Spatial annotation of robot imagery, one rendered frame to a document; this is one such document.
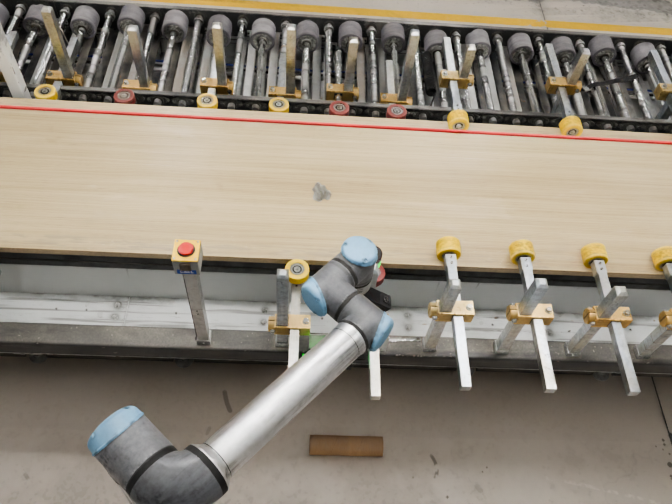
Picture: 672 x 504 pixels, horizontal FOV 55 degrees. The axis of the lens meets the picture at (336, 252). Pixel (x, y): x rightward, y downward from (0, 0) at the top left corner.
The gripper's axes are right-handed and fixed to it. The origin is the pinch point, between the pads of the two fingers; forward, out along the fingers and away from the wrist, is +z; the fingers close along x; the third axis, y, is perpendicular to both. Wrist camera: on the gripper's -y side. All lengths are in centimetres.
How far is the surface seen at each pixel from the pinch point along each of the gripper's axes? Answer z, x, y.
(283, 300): 0.9, -6.1, 21.0
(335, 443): 93, 6, -1
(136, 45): -2, -115, 83
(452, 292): -7.4, -6.2, -28.1
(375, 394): 15.0, 16.8, -7.5
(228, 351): 32, -4, 39
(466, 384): 4.9, 17.0, -32.6
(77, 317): 39, -18, 94
